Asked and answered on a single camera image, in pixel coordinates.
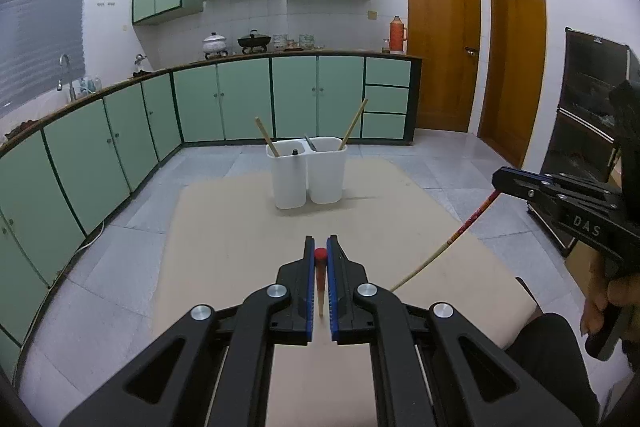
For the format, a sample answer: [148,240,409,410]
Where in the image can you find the black glass cabinet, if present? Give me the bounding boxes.
[527,26,640,258]

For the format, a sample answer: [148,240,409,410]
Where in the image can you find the beige tablecloth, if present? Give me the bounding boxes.
[152,158,536,426]

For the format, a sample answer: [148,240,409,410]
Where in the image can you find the white utensil holder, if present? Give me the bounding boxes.
[265,136,348,210]

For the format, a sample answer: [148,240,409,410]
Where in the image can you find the chrome kitchen faucet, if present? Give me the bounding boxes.
[56,53,77,102]

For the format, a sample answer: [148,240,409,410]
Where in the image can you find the left wooden door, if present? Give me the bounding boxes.
[407,0,480,132]

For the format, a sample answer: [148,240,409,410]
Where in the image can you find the green lower cabinets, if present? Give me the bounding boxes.
[1,52,421,375]

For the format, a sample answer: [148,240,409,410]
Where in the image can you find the red handled chopstick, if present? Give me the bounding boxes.
[314,247,328,317]

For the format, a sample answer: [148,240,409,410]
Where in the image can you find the wooden door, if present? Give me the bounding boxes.
[407,0,480,132]
[478,0,547,167]

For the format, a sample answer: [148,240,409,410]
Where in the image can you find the right wooden door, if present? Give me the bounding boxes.
[478,0,547,167]

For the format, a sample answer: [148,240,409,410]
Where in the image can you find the red patterned chopstick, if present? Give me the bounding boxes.
[390,190,500,291]

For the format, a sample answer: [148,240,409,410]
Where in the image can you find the orange thermos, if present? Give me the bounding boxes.
[390,16,407,54]

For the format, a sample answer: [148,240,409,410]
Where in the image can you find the grey window blind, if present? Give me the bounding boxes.
[1,0,86,115]

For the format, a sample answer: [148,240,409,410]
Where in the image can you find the plain wooden chopstick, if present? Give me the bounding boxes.
[255,116,280,158]
[337,98,369,150]

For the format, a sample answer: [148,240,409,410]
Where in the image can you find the silver metal spoon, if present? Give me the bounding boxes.
[304,134,318,152]

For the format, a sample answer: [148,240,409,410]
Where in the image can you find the black wok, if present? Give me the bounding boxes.
[238,29,271,54]

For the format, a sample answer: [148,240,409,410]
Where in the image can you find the person's right hand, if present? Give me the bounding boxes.
[580,253,640,343]

